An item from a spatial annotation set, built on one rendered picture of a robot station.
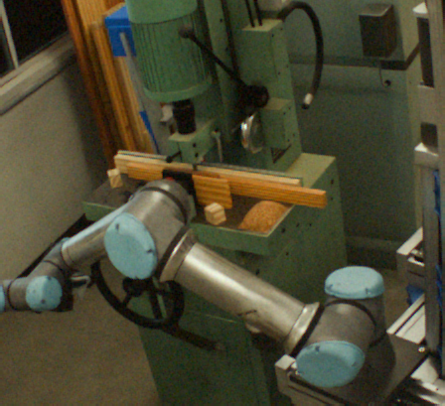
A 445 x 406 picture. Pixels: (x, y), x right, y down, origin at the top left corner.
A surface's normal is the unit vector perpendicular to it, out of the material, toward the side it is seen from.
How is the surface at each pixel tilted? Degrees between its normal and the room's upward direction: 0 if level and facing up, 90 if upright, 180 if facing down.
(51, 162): 90
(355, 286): 8
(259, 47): 90
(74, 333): 0
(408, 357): 0
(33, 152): 90
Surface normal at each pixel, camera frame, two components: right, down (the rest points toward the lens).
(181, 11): 0.64, 0.29
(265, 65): -0.51, 0.50
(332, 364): -0.27, 0.58
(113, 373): -0.16, -0.86
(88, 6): 0.85, 0.07
